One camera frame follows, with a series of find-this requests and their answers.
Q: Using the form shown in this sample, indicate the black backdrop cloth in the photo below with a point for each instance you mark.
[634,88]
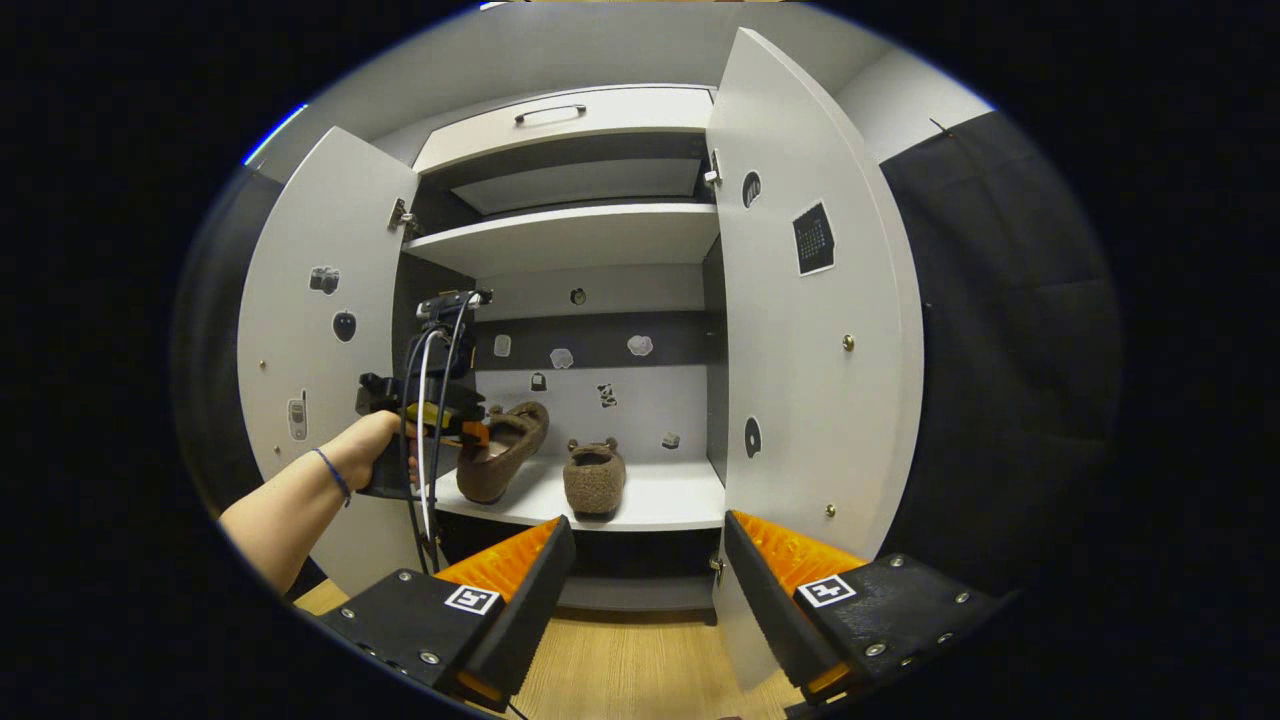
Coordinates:
[1000,350]
[215,350]

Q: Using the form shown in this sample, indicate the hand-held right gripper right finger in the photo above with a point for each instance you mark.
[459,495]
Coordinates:
[770,600]

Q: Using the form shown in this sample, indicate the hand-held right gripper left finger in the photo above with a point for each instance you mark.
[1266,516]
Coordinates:
[530,600]

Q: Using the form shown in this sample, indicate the blue wrist band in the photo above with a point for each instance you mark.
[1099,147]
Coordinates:
[333,475]

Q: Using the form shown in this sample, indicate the white cabinet drawer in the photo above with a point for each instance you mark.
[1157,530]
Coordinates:
[640,115]

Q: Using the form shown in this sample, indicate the white shoe cabinet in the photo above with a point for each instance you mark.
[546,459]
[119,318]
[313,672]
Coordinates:
[580,240]

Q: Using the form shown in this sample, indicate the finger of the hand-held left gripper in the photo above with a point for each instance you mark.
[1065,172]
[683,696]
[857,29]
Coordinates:
[455,422]

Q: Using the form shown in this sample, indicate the brown fuzzy shoe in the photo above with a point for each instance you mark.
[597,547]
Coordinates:
[594,480]
[500,460]

